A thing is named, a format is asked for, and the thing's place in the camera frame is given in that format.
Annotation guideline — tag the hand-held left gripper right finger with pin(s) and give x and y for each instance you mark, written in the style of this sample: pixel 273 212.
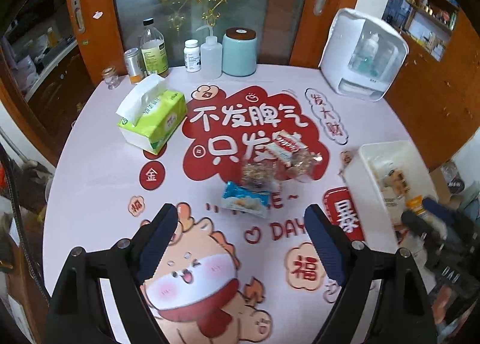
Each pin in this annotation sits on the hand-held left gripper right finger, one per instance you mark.
pixel 322 239

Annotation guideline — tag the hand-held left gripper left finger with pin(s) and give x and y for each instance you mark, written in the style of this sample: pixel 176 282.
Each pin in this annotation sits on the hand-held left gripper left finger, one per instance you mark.
pixel 157 243

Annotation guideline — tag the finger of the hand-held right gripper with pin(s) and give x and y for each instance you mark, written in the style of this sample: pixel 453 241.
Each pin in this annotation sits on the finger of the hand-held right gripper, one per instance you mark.
pixel 438 207
pixel 416 222

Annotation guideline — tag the orange and white bar packet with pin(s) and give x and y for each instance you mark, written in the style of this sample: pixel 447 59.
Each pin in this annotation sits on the orange and white bar packet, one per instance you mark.
pixel 416 205

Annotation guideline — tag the clear bag with tan snack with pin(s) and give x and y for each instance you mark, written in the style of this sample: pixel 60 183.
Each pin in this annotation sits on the clear bag with tan snack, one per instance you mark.
pixel 395 179

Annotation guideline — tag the white plastic storage bin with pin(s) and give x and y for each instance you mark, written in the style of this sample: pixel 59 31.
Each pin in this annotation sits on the white plastic storage bin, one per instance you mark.
pixel 378 156

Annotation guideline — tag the clear nut ball snack packet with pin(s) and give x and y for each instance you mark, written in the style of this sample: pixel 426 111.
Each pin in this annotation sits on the clear nut ball snack packet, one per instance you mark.
pixel 258 171
pixel 302 162

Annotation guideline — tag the blue and white snack packet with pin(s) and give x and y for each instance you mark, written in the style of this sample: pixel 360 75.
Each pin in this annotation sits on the blue and white snack packet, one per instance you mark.
pixel 245 199

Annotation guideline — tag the glass jar with dark lid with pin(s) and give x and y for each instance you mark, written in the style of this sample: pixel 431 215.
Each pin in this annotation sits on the glass jar with dark lid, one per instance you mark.
pixel 455 183

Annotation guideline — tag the small brown snack packet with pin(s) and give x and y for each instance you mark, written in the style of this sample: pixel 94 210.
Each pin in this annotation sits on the small brown snack packet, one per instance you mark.
pixel 345 160

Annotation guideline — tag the green tissue box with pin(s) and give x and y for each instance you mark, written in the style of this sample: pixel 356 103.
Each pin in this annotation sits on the green tissue box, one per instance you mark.
pixel 152 119

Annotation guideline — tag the wooden shelf cabinet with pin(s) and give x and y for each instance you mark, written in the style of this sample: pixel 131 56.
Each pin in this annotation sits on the wooden shelf cabinet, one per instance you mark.
pixel 41 67
pixel 431 78

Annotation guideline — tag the white plastic organizer cabinet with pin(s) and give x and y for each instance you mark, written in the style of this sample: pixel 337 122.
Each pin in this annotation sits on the white plastic organizer cabinet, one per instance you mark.
pixel 363 55

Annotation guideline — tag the small glass jar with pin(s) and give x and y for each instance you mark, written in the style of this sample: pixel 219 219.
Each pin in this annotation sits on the small glass jar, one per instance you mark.
pixel 110 76

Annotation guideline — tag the silver metal can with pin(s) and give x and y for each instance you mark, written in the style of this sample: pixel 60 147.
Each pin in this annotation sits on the silver metal can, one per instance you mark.
pixel 133 65

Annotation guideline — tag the white pill bottle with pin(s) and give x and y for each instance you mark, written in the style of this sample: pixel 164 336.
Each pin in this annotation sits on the white pill bottle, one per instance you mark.
pixel 192 55

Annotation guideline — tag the white squeeze bottle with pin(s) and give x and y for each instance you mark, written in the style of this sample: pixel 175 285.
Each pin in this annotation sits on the white squeeze bottle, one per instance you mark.
pixel 210 57

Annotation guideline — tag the glass bottle with green label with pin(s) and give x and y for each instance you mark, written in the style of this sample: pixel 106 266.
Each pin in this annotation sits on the glass bottle with green label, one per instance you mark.
pixel 153 48

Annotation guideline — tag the teal canister with brown lid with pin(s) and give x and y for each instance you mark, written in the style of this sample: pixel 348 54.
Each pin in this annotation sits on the teal canister with brown lid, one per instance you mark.
pixel 240 52

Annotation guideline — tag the glass door with gold ornament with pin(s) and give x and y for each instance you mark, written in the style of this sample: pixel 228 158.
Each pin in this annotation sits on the glass door with gold ornament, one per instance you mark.
pixel 243 3

